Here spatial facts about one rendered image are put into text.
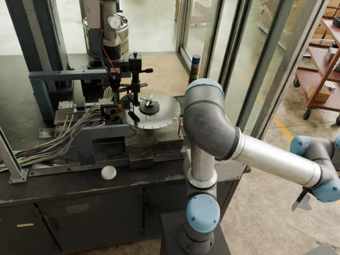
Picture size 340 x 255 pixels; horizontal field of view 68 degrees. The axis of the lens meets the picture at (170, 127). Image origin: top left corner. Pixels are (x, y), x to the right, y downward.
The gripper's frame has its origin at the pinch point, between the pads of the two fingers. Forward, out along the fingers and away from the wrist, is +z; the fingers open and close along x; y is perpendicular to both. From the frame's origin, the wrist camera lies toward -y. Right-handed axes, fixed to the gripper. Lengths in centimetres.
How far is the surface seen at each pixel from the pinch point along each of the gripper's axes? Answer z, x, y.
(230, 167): 5.7, 0.3, -29.1
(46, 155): 12, -50, -103
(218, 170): 6.9, -4.2, -32.8
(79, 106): 3, -22, -113
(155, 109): -5, -2, -75
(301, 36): -56, 12, -26
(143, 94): -4, 4, -89
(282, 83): -37.5, 12.3, -25.6
